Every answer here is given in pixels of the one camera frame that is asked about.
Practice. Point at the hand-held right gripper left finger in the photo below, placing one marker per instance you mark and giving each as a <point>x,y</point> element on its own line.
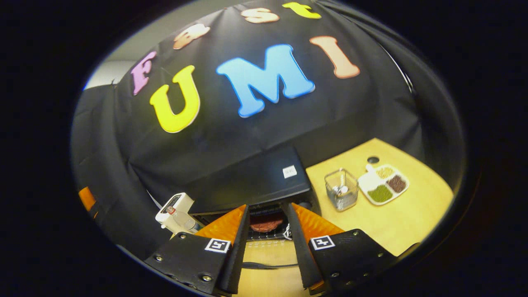
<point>237,251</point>

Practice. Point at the small metal spoon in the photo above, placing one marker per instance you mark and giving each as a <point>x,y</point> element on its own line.
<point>340,189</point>

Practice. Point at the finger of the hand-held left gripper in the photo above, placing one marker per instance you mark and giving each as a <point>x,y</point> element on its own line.
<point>88,199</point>

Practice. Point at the red meat patty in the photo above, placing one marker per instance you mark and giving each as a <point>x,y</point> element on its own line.
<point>266,225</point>

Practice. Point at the clear glass container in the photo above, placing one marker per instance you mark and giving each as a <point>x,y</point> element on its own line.
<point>344,200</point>

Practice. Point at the black table grommet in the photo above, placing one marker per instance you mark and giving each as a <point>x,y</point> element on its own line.
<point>373,159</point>

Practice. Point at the black backdrop cloth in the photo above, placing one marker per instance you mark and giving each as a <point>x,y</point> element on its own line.
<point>247,136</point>

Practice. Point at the white divided plate of beans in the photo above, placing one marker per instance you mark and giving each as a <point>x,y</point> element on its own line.
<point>381,193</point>

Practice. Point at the black electric oven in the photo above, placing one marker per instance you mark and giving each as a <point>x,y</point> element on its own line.
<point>255,177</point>

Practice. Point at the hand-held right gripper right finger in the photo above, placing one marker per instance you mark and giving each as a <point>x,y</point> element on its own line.
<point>303,251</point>

